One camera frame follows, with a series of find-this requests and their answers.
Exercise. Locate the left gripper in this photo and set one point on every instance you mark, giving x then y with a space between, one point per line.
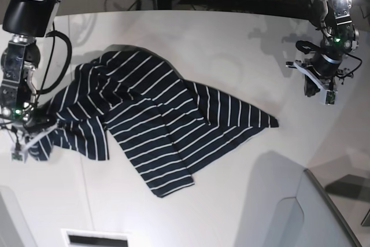
319 72

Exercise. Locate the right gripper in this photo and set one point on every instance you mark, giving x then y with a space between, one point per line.
31 125

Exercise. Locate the navy white striped t-shirt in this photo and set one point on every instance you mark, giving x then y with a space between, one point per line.
168 127

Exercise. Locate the grey robot base cover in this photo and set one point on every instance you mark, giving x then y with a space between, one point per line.
15 230
285 205

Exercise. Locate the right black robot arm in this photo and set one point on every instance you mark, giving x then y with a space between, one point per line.
27 20

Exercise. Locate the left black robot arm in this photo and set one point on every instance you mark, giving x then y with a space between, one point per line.
340 38

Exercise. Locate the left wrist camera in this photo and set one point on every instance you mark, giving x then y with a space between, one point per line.
330 97

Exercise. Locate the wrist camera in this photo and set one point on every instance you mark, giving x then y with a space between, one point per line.
17 156
330 97

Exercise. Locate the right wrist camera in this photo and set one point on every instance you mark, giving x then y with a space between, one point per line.
17 156

